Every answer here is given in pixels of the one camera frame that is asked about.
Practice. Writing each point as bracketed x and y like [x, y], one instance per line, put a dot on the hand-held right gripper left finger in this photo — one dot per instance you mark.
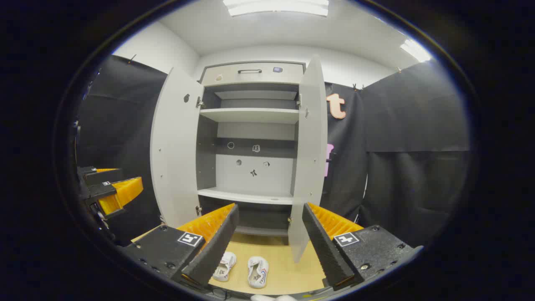
[217, 242]

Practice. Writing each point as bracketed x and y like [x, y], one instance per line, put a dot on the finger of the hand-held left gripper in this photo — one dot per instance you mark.
[102, 176]
[125, 190]

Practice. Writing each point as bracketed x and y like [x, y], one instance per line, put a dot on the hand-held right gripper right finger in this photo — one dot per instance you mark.
[322, 242]

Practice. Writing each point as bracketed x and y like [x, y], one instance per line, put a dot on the white shoe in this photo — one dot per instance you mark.
[225, 267]
[258, 271]

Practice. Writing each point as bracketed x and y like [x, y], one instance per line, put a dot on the grey cabinet door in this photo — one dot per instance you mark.
[175, 146]
[307, 167]

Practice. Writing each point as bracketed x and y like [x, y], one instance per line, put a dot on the grey shoe cabinet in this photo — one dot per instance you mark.
[250, 115]

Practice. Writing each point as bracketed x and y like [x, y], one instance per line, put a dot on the beige cabinet drawer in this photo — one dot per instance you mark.
[259, 79]

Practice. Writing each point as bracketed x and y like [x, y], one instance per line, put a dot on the black backdrop cloth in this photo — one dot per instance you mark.
[418, 125]

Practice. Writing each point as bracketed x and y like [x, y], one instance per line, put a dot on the small ceiling light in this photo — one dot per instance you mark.
[414, 50]

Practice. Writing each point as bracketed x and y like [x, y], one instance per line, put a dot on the long ceiling light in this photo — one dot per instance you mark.
[276, 6]

